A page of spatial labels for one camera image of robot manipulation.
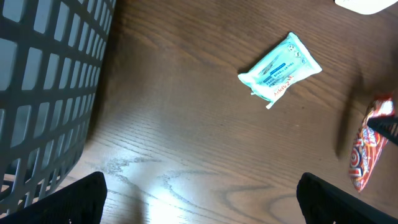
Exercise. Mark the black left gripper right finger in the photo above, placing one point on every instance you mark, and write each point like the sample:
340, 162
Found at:
321, 202

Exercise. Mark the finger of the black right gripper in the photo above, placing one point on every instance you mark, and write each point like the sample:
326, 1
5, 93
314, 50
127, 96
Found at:
385, 126

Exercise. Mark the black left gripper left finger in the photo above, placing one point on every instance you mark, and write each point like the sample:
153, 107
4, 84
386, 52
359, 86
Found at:
81, 202

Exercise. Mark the orange brown snack bag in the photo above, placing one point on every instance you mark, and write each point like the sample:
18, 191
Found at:
368, 143

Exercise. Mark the teal snack wrapper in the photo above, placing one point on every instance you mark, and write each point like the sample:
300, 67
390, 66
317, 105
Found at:
288, 63

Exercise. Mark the grey plastic mesh basket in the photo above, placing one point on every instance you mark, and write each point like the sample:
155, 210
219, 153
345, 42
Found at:
51, 57

